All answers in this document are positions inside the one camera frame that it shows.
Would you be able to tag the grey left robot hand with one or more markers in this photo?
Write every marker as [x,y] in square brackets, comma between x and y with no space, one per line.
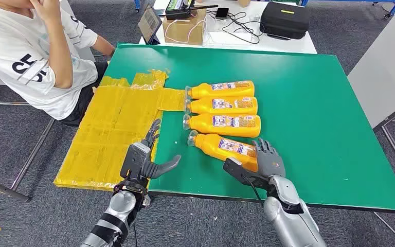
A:
[149,168]

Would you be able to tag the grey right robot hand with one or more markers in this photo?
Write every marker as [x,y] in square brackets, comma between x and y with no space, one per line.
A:
[270,163]

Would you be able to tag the orange detergent bottle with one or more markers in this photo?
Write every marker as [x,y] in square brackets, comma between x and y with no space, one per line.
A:
[204,124]
[201,106]
[207,145]
[201,91]

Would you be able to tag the person's right forearm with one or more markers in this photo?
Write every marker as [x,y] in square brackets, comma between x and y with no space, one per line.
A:
[56,51]

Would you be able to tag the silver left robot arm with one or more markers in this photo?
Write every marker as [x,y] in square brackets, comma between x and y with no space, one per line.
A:
[115,218]

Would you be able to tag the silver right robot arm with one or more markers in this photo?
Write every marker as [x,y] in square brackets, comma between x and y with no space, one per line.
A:
[293,221]

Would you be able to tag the person's left forearm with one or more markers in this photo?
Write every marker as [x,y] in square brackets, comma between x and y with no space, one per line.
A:
[103,46]

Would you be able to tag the green table board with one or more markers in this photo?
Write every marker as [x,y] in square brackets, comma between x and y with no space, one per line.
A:
[303,119]

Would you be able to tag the yellow taped cardboard mat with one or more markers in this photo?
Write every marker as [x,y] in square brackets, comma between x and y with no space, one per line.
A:
[109,119]

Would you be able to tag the white table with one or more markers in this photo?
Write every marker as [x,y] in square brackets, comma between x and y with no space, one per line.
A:
[286,46]

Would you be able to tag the clear plastic box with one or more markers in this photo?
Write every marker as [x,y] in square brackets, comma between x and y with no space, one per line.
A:
[218,37]

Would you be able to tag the brown cardboard box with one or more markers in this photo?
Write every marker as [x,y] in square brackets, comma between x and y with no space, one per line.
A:
[184,32]

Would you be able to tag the black carrying case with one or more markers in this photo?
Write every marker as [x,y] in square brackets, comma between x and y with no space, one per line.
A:
[284,20]

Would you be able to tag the tablet on stand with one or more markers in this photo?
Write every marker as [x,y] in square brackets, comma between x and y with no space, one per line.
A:
[148,24]

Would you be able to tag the black radio device with antenna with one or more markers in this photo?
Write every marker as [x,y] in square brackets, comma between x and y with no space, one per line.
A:
[178,13]

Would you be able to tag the black smartphone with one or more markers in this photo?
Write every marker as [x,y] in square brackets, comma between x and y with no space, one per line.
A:
[222,13]

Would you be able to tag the brown cup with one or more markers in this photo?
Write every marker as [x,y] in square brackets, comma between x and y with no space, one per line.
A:
[244,2]

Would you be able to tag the person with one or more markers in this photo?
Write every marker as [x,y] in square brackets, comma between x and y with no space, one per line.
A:
[13,51]

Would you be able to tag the person's right hand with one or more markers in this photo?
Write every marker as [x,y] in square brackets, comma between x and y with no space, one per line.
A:
[47,8]

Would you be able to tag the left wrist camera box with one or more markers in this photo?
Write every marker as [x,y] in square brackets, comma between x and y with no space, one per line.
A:
[133,160]

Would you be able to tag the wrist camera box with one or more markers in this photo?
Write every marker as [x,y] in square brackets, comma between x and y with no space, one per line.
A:
[245,174]
[133,160]

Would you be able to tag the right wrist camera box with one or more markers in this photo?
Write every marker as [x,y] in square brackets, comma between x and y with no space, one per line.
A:
[245,174]

